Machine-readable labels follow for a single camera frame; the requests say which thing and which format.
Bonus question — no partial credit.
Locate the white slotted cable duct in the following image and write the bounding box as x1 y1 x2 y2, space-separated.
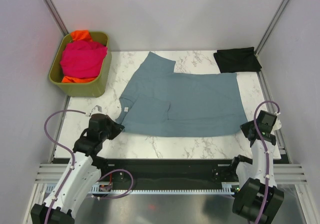
43 179 241 204

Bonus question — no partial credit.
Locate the blue-grey t-shirt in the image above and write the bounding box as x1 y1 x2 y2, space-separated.
116 52 247 138

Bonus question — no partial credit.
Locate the magenta t-shirt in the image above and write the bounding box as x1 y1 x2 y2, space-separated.
60 40 108 83

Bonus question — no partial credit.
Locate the left aluminium frame post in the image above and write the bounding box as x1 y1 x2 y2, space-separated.
43 0 69 36

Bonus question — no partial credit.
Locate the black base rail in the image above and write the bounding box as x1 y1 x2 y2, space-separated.
101 156 238 189

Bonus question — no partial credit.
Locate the orange t-shirt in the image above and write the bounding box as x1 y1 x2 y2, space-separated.
60 30 100 83

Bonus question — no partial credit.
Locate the folded black t-shirt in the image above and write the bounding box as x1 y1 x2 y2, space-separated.
213 47 262 73

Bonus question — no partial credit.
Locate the aluminium extrusion rail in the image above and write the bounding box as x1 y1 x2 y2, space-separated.
34 163 307 185

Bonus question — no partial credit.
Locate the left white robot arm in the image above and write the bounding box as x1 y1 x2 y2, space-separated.
30 113 125 224

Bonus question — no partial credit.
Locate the aluminium frame post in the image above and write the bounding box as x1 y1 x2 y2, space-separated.
43 0 69 36
253 0 301 57

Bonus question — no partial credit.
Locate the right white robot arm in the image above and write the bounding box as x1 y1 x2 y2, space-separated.
229 121 284 224

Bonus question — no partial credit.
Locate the right aluminium frame post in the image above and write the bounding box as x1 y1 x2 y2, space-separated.
253 0 301 57

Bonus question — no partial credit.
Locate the olive green plastic bin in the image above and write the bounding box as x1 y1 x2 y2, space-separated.
48 30 112 98

